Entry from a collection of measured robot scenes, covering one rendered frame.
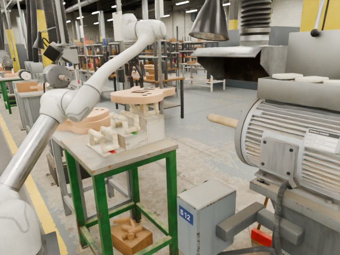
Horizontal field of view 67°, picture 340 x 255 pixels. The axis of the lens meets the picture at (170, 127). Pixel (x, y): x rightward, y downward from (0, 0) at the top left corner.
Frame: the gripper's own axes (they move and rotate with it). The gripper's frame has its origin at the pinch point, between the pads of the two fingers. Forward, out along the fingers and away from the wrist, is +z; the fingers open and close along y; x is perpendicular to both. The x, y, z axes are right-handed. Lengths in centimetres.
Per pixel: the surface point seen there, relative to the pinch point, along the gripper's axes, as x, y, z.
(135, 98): -15.4, 8.7, 4.9
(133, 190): 6, -23, 99
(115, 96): -15.5, -6.2, 4.4
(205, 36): -42, 62, -32
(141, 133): -15.5, 9.2, 28.1
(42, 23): 386, -550, -33
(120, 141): -24.4, -1.0, 30.7
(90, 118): 0, -47, 30
